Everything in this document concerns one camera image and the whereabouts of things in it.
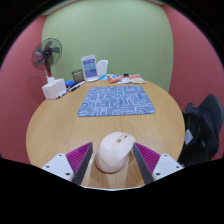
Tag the orange and white snack packet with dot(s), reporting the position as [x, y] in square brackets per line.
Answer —
[137, 79]

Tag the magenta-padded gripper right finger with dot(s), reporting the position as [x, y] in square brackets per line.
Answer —
[149, 159]

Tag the light blue snack packet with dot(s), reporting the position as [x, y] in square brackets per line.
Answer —
[104, 77]

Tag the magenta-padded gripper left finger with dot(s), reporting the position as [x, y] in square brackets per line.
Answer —
[77, 158]

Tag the red-capped marker pen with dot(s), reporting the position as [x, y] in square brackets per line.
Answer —
[63, 94]

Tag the dark glass cup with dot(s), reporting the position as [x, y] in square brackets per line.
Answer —
[77, 76]

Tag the pale pink computer mouse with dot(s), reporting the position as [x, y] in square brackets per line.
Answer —
[114, 151]

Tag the blue patterned mouse pad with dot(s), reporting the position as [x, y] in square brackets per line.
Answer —
[116, 100]

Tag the small black round cap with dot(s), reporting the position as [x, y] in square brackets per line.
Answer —
[126, 75]

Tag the black standing fan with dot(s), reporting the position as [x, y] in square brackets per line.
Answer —
[47, 53]

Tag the blue box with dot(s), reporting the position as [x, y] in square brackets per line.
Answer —
[69, 83]

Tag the white tissue box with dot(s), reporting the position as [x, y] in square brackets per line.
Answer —
[53, 89]

